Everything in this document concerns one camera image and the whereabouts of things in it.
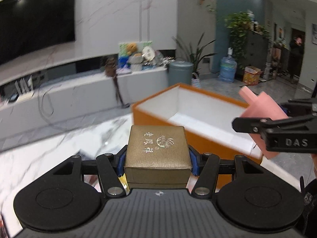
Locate pink plastic object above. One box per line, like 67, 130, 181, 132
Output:
238, 85, 290, 160

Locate gold jewelry box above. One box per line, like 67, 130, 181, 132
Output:
124, 125, 192, 189

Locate orange storage box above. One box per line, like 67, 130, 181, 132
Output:
131, 83, 264, 189

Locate yellow cardboard box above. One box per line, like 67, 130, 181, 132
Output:
243, 66, 262, 85

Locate white marble TV console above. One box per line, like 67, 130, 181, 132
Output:
1, 67, 168, 139

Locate dark grey drawer cabinet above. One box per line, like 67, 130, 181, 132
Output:
242, 31, 269, 71

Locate grey round trash bin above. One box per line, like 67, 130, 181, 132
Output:
168, 61, 193, 86

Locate blue water jug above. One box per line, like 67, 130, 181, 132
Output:
219, 47, 237, 83

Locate tall green floor plant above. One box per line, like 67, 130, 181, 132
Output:
173, 33, 216, 75

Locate white wifi router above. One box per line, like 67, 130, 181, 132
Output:
14, 75, 34, 102

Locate teddy bear picture pile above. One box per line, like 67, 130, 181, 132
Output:
118, 41, 166, 71

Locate leafy plant on cabinet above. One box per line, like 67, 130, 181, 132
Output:
225, 11, 252, 62

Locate black hanging cable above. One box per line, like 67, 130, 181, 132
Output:
36, 84, 65, 130

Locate brown leather camera bag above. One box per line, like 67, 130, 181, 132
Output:
105, 58, 130, 108

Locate black wall television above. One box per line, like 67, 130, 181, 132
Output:
1, 0, 75, 63

